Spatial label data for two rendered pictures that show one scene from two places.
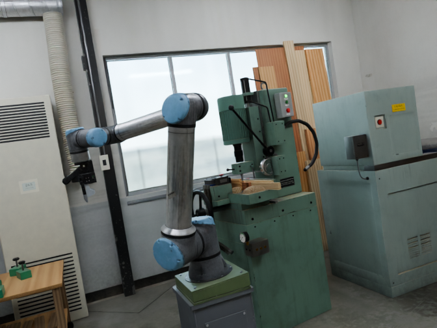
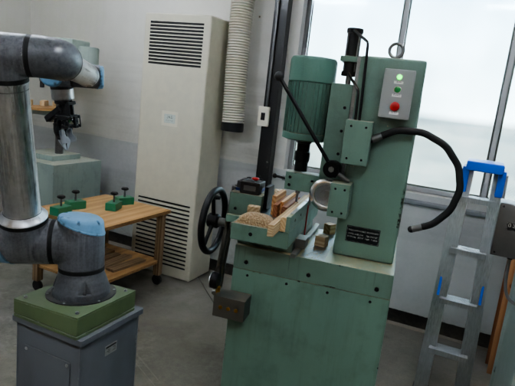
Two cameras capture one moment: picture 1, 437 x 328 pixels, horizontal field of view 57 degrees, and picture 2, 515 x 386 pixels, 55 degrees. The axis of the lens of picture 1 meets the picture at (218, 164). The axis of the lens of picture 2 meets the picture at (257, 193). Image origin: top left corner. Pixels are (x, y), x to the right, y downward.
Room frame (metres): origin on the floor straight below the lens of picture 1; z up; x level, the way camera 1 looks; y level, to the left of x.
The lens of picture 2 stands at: (1.16, -1.40, 1.36)
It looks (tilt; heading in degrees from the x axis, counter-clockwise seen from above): 11 degrees down; 45
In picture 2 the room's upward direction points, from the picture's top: 6 degrees clockwise
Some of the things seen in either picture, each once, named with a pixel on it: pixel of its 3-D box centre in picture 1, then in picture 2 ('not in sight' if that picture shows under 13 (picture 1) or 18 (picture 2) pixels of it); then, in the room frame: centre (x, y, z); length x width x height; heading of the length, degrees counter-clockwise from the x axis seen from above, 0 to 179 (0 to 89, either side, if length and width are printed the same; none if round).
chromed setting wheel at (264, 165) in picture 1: (268, 166); (326, 194); (2.57, -0.31, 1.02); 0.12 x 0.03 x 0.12; 120
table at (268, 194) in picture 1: (229, 196); (268, 215); (2.57, -0.04, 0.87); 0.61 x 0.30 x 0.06; 30
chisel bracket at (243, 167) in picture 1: (243, 168); (303, 183); (2.63, -0.16, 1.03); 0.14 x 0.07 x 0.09; 120
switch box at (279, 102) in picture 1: (283, 105); (397, 94); (2.66, -0.49, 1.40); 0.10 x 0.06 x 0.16; 120
